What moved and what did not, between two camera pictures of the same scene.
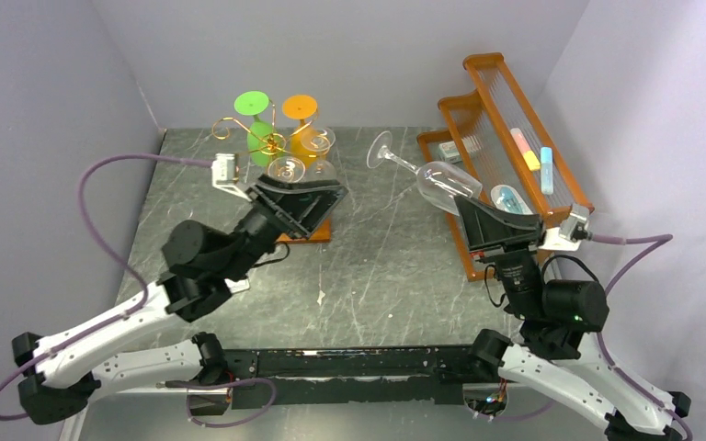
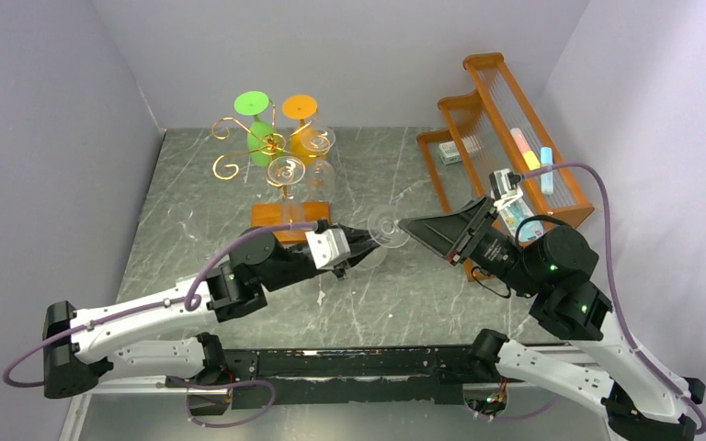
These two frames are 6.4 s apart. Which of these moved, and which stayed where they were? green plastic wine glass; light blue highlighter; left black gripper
Moved: left black gripper
Stayed: green plastic wine glass; light blue highlighter
